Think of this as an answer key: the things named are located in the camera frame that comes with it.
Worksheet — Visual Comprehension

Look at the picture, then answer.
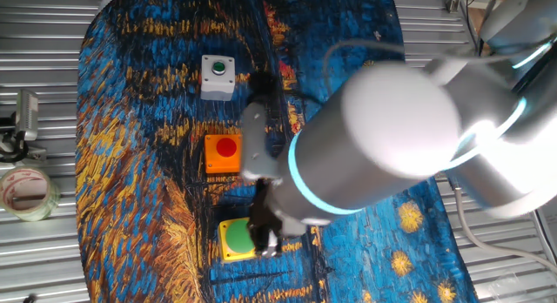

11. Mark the yellow box large green button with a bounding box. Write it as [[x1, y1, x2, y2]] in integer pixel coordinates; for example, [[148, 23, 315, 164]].
[[218, 217, 263, 264]]

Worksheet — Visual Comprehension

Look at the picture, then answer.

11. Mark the starry night painted cloth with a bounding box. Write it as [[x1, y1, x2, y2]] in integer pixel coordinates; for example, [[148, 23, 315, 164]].
[[74, 0, 480, 303]]

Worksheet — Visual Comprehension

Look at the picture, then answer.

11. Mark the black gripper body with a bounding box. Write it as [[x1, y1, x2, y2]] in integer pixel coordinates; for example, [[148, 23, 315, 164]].
[[246, 179, 285, 237]]

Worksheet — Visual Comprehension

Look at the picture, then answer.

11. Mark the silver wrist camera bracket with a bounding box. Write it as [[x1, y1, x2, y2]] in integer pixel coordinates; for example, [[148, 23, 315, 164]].
[[239, 101, 282, 183]]

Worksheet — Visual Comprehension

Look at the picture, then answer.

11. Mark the brown wooden board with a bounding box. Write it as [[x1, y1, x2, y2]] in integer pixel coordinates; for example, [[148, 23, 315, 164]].
[[463, 0, 519, 38]]

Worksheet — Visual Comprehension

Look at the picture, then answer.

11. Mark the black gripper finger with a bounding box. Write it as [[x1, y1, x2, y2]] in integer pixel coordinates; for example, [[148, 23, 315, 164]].
[[266, 227, 285, 258], [252, 231, 270, 258]]

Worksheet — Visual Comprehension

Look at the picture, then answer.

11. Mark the clear tape roll red print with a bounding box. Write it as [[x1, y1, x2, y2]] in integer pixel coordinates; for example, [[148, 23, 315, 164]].
[[0, 166, 62, 222]]

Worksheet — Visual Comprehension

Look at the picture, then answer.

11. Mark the orange box red mushroom button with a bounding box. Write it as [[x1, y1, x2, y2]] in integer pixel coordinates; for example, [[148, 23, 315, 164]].
[[204, 133, 244, 175]]

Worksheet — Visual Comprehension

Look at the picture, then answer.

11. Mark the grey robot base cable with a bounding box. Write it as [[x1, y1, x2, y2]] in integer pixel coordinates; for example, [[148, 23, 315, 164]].
[[450, 183, 557, 276]]

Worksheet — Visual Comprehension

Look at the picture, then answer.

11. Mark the white box small green button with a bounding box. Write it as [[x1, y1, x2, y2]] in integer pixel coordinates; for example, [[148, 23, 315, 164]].
[[199, 54, 237, 103]]

